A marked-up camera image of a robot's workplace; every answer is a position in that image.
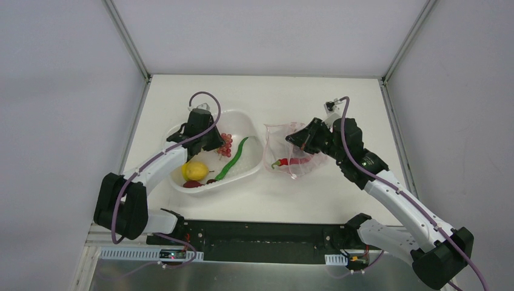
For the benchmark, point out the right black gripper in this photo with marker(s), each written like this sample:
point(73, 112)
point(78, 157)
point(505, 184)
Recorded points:
point(312, 136)

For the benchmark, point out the clear pink zip bag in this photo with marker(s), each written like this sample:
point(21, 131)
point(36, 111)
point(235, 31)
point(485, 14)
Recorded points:
point(276, 147)

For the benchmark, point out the left aluminium frame post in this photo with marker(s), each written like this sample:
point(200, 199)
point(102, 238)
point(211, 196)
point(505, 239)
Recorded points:
point(124, 34)

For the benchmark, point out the white plastic basket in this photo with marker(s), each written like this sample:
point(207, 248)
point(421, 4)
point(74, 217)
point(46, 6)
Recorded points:
point(240, 125)

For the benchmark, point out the red chili pepper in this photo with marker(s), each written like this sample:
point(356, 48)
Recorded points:
point(290, 161)

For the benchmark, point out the yellow banana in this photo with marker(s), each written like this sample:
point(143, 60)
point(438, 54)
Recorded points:
point(184, 172)

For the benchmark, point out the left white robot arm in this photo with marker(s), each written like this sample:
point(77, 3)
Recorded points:
point(122, 205)

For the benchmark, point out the aluminium frame post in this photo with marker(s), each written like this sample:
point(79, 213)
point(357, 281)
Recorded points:
point(124, 34)
point(408, 41)

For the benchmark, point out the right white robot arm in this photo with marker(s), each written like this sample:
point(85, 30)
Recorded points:
point(436, 250)

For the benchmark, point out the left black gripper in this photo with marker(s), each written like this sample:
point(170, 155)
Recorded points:
point(204, 142)

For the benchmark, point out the yellow lemon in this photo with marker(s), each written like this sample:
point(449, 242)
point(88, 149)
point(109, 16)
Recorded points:
point(197, 170)

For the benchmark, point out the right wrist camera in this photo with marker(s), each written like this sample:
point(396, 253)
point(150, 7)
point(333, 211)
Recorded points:
point(333, 112)

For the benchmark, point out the red grape bunch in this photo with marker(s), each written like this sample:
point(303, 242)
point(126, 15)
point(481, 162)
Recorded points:
point(226, 149)

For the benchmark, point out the green chili pepper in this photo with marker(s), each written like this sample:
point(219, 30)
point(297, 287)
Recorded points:
point(221, 175)

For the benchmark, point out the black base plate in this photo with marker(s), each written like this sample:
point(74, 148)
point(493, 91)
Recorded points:
point(265, 242)

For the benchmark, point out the right aluminium frame post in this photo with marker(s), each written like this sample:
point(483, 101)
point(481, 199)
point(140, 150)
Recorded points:
point(408, 41)

